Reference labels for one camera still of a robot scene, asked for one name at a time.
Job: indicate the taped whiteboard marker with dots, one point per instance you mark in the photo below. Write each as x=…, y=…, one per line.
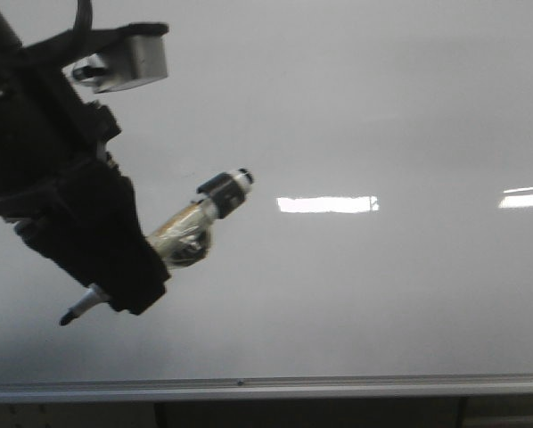
x=181, y=241

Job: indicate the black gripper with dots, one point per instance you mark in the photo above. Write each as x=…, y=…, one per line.
x=57, y=178

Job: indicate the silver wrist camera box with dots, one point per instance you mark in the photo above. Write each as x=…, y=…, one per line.
x=123, y=58

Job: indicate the white whiteboard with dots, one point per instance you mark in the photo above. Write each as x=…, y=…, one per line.
x=382, y=137

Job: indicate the aluminium whiteboard frame rail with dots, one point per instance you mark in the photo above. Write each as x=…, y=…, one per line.
x=242, y=388

